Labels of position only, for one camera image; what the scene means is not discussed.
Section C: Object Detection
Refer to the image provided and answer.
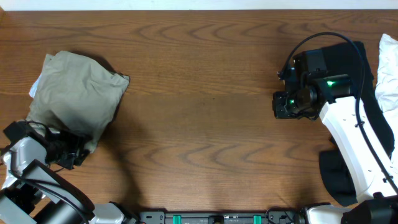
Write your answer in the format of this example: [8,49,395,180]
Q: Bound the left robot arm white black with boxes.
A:
[1,120,139,223]

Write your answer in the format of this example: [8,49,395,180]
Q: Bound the white garment at right edge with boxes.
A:
[376,34,397,167]

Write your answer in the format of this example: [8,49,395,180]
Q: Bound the black garment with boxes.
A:
[319,42,397,207]

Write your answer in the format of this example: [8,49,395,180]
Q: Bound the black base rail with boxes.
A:
[137,209,306,224]

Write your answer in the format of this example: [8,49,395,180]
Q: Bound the white shirt with black stripes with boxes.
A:
[29,75,42,98]

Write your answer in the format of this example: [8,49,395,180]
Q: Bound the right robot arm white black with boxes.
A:
[272,74,397,223]

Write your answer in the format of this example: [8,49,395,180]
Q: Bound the khaki green shorts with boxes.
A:
[27,51,130,152]

